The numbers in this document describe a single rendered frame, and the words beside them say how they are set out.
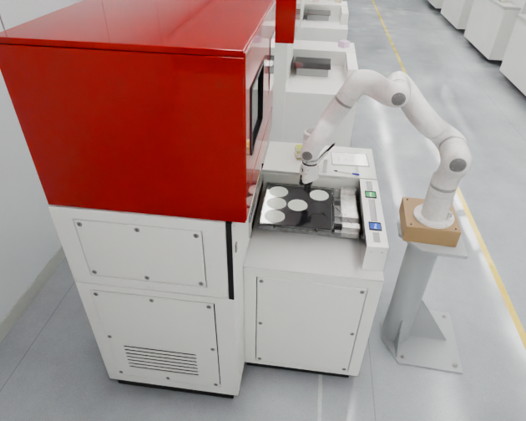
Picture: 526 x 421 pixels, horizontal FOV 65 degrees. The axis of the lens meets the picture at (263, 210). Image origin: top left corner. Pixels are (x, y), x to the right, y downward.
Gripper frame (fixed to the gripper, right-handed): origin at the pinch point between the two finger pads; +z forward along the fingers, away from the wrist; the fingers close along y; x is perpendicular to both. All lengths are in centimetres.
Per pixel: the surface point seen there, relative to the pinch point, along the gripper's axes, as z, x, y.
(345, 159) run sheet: 1.2, 12.4, 39.3
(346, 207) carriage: 10.0, -13.9, 15.6
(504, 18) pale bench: 25, 227, 612
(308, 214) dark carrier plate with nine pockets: 8.1, -9.2, -6.2
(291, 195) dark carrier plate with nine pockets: 8.2, 8.8, -2.4
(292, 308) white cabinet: 41, -31, -31
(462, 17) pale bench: 67, 388, 763
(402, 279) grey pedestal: 47, -45, 35
